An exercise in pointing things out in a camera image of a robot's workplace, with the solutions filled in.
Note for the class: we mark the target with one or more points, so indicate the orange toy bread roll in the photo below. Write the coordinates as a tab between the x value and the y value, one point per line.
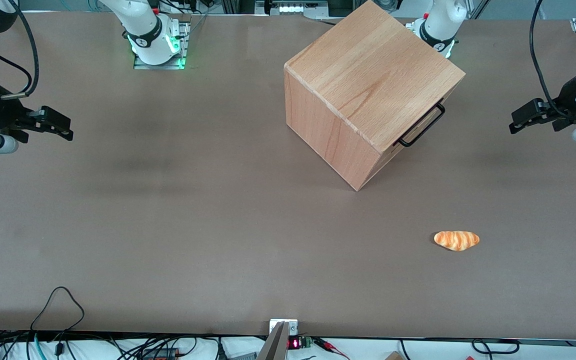
456	240

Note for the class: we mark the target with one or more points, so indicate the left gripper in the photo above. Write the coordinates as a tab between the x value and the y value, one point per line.
568	97

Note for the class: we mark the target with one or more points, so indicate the small wooden block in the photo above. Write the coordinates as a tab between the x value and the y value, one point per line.
394	356

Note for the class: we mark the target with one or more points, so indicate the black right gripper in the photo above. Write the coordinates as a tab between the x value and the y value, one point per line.
3	111

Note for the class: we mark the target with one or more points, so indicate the orange and black device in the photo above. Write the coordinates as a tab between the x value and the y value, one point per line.
160	354

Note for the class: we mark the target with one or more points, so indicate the black device with white lights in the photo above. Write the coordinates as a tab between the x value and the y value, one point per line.
295	7

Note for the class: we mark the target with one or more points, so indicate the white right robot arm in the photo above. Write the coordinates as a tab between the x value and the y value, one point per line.
152	35

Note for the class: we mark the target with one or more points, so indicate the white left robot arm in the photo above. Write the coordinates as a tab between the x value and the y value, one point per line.
440	25

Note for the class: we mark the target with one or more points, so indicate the grey metal camera bracket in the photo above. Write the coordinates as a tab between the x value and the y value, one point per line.
280	340

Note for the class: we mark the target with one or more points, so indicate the red digit display module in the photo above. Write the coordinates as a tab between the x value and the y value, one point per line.
295	343

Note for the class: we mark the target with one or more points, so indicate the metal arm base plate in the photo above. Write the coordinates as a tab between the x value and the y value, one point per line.
184	45

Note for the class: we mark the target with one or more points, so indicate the light wooden drawer cabinet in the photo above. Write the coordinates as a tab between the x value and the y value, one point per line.
368	75

